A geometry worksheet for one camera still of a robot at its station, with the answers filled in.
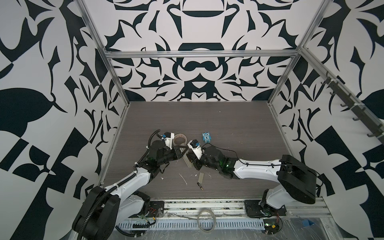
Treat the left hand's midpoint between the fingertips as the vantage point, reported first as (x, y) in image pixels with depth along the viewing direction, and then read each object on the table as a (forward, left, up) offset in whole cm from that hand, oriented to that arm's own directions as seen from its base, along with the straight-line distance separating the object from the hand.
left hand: (188, 146), depth 80 cm
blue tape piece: (-35, -52, -10) cm, 63 cm away
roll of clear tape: (+12, +6, -14) cm, 19 cm away
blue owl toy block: (+13, -12, -13) cm, 22 cm away
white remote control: (-8, 0, -4) cm, 9 cm away
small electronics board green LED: (-35, -38, -15) cm, 54 cm away
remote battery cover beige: (-12, -6, -15) cm, 20 cm away
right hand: (-3, 0, -1) cm, 4 cm away
